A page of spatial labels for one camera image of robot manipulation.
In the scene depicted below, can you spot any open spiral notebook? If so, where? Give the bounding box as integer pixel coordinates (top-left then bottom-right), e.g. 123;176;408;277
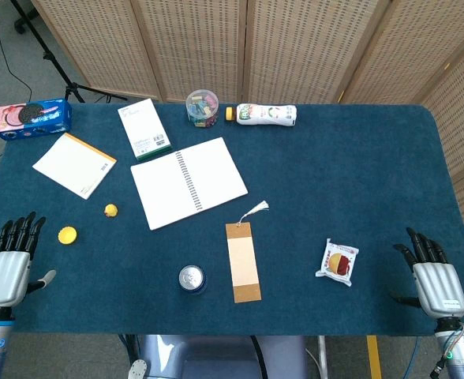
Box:
129;137;249;231

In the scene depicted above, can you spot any black tripod stand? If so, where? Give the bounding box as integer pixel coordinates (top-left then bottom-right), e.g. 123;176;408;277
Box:
9;0;129;104

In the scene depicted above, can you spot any white red snack packet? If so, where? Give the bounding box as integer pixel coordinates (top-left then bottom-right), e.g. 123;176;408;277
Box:
315;238;360;287

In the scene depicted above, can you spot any white green rectangular box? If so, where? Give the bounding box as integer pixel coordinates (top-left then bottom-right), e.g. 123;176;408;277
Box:
117;98;174;161

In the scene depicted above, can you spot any brown bookmark with tassel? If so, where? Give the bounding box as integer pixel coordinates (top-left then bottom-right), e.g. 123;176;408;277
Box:
225;200;270;304

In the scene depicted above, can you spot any wooden folding screen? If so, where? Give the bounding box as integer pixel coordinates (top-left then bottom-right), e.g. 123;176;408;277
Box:
30;0;464;261

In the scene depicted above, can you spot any grey-blue robot torso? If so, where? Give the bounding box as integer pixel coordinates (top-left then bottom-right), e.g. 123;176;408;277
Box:
125;334;309;379

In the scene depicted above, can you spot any blue cable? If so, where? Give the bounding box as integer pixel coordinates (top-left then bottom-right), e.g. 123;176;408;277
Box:
401;336;421;379

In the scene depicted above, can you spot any silver-top drink can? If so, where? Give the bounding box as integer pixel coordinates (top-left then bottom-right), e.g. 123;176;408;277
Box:
178;265;208;295

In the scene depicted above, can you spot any blue table cloth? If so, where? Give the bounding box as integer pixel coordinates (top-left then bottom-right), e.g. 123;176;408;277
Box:
0;101;464;337

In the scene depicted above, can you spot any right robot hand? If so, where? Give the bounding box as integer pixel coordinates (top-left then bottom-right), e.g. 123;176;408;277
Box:
389;227;464;319

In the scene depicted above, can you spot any white notepad with orange edge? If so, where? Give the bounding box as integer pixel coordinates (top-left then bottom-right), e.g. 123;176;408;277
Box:
32;132;118;201

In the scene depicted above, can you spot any blue pink cookie box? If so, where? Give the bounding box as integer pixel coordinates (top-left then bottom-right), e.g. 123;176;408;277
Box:
0;98;73;141

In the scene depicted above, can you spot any clear jar of colourful clips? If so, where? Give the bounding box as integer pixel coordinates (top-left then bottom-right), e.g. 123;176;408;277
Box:
185;89;220;129

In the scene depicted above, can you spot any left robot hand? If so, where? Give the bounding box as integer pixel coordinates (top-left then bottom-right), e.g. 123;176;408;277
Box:
0;211;57;308

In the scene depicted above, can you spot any black cable on floor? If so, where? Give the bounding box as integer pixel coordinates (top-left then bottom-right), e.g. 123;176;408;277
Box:
0;0;33;104

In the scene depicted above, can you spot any white bottle with yellow cap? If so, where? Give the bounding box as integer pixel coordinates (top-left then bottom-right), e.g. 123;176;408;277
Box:
225;103;297;128

